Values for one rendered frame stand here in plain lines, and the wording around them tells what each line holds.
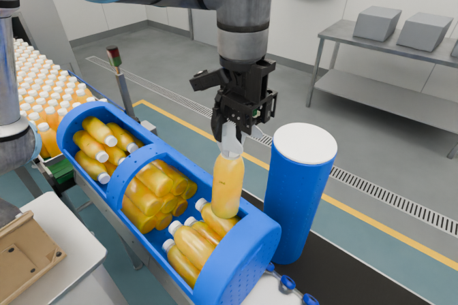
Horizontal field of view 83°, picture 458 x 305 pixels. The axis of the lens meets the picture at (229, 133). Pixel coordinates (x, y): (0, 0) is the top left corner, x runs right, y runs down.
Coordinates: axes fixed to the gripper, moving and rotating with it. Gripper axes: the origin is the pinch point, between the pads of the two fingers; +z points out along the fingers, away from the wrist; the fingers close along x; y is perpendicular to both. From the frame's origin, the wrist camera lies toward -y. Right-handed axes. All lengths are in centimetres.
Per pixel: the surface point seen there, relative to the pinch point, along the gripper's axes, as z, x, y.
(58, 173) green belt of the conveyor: 54, -23, -86
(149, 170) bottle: 25.6, -5.1, -30.2
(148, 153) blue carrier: 20.3, -3.2, -31.5
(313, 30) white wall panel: 83, 324, -137
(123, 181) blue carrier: 23.8, -13.5, -30.5
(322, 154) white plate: 40, 54, 2
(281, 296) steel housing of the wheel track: 51, 2, 18
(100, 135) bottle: 27, -7, -60
